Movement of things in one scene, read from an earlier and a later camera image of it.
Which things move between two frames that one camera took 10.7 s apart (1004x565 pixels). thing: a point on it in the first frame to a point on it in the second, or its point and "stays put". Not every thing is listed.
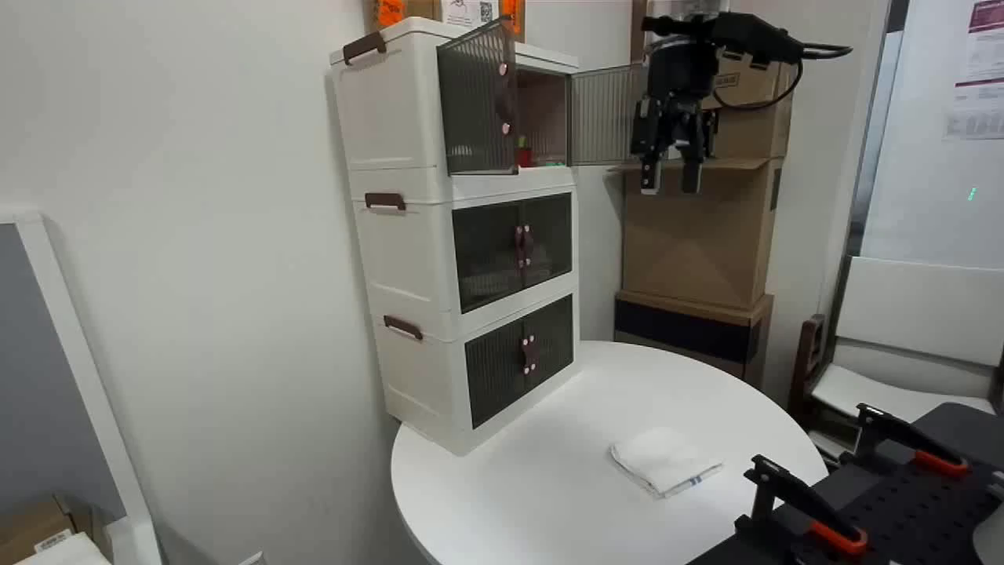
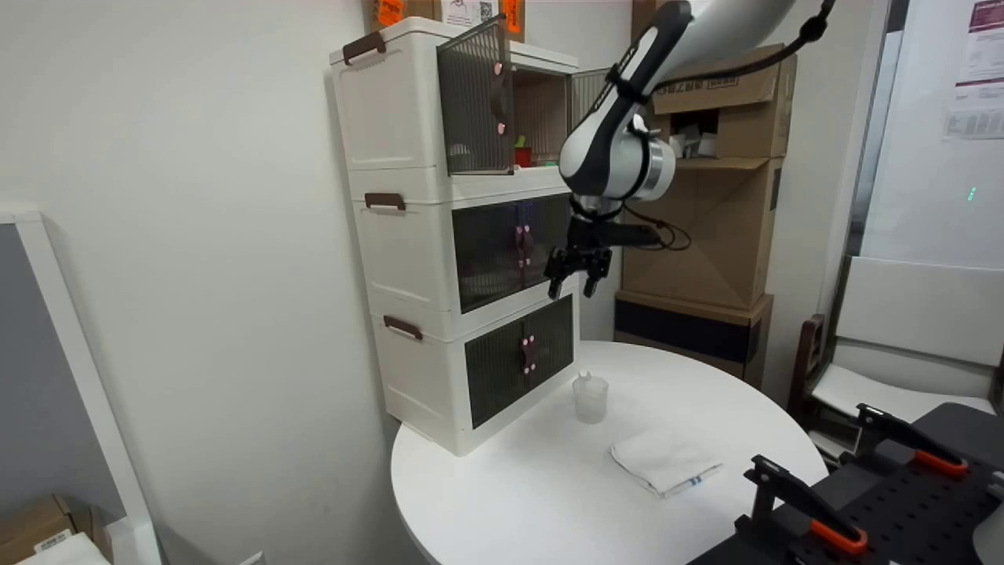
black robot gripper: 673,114 to 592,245
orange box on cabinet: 392,15 stays put
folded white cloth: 664,460 stays put
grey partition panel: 65,433 stays put
